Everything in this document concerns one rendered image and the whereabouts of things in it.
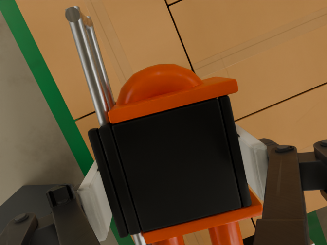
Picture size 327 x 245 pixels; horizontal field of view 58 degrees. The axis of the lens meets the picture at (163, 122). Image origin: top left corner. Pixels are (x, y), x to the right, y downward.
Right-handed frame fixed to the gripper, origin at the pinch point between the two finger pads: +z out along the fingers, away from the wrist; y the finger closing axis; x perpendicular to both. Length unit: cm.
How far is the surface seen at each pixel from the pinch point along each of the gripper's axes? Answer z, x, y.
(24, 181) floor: 127, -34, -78
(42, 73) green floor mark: 127, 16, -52
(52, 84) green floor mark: 127, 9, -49
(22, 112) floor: 127, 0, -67
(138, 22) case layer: 73, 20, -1
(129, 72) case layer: 73, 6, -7
